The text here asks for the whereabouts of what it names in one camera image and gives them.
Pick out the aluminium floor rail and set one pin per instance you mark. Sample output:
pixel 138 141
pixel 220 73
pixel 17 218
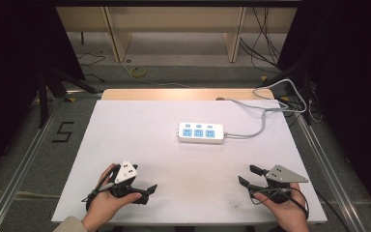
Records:
pixel 16 174
pixel 331 174

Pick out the white table cover sheet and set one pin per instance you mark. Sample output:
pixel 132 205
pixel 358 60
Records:
pixel 161 161

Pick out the person's left hand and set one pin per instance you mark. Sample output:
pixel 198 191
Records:
pixel 104 203

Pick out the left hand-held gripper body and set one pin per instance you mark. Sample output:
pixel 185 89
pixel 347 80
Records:
pixel 126 174

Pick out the person's right hand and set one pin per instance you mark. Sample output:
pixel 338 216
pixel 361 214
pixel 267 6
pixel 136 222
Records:
pixel 286 212

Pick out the yellow tape roll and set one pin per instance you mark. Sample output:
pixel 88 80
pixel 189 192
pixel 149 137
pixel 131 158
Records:
pixel 139 71

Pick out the white power strip blue sockets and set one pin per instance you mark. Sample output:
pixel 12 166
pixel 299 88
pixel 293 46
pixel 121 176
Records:
pixel 201 132

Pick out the beige wooden desk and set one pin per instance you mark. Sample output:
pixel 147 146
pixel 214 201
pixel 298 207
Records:
pixel 174 19

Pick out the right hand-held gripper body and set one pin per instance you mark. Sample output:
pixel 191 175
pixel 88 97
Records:
pixel 283 175

